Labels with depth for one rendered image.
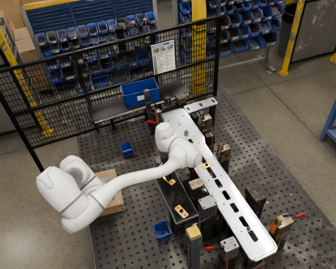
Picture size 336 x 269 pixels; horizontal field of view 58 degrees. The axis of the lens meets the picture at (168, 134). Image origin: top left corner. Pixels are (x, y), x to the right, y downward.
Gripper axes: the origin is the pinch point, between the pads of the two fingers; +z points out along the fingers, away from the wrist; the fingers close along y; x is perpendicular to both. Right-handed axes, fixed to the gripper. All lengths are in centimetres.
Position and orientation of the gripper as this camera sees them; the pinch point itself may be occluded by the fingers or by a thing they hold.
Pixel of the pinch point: (168, 175)
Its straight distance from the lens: 186.1
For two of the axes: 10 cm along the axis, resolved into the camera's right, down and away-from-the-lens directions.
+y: 7.6, -4.9, 4.3
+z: 0.6, 7.1, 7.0
